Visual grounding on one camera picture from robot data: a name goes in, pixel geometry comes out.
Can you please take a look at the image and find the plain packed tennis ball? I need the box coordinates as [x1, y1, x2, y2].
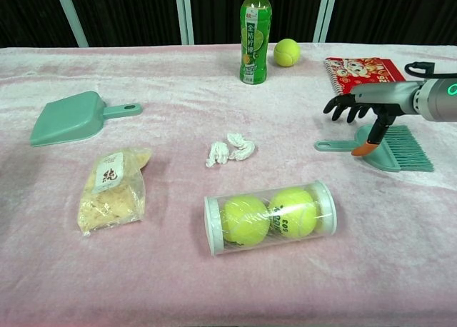
[219, 194, 271, 248]

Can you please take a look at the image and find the green plastic dustpan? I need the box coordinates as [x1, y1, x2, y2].
[29, 90, 143, 149]

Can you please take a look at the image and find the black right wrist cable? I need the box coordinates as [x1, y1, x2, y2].
[404, 61, 457, 81]

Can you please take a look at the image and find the clear tennis ball tube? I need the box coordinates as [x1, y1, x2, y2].
[203, 179, 338, 256]

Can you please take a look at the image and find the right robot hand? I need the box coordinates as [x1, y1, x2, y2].
[323, 81, 422, 156]

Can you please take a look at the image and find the green drink bottle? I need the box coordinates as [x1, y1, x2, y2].
[238, 0, 273, 86]

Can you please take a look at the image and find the clear snack bag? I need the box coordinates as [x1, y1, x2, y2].
[77, 146, 154, 237]

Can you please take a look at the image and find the printed packed tennis ball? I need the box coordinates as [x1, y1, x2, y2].
[267, 186, 318, 239]

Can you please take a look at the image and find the pink plush tablecloth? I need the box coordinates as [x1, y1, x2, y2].
[0, 43, 457, 327]

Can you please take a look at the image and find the loose yellow tennis ball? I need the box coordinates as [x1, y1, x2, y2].
[273, 38, 301, 68]

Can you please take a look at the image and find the red spiral calendar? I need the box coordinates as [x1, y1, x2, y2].
[323, 56, 408, 99]

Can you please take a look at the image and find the black pleated curtain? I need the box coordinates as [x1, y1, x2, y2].
[0, 0, 457, 49]

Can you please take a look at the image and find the white frame post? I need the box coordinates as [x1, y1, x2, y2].
[53, 0, 89, 49]
[174, 0, 196, 45]
[312, 0, 339, 44]

